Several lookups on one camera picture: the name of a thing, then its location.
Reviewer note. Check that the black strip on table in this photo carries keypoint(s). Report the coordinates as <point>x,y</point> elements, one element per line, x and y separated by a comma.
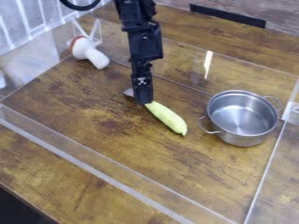
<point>246,20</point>

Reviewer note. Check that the stainless steel pot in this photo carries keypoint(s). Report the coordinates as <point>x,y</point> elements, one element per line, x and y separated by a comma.
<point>244,117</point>

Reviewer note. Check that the white toy mushroom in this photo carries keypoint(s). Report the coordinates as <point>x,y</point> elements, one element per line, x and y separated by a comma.
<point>85,51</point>

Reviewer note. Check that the clear acrylic stand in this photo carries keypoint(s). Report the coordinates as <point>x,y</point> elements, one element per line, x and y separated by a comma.
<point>93,33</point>

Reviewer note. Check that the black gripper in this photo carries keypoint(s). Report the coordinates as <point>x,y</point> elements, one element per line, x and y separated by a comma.
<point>146,48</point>

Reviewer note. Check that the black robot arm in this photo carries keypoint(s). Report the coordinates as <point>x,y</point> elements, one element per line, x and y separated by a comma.
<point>136,12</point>

